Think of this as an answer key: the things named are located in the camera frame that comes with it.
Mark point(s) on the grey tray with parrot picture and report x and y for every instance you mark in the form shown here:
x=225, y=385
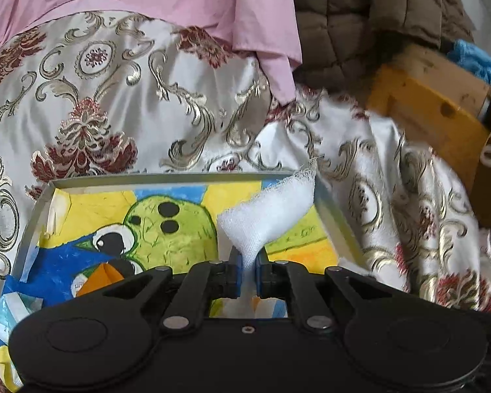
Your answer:
x=139, y=223

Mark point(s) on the light blue white cloth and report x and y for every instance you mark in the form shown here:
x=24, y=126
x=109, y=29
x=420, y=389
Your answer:
x=15, y=306

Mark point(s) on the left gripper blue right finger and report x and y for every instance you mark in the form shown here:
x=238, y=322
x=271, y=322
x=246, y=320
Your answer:
x=264, y=278

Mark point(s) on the wooden bed frame right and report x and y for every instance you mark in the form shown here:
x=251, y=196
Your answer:
x=437, y=102

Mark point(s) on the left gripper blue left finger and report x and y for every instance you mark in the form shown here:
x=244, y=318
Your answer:
x=234, y=274

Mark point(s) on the white gauze cloth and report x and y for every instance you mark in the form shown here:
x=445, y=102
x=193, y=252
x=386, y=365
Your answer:
x=268, y=215

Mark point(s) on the floral satin bedspread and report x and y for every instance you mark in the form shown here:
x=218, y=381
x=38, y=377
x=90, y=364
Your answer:
x=96, y=96

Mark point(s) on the brown quilted jacket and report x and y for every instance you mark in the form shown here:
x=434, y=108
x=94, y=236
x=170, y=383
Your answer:
x=343, y=41

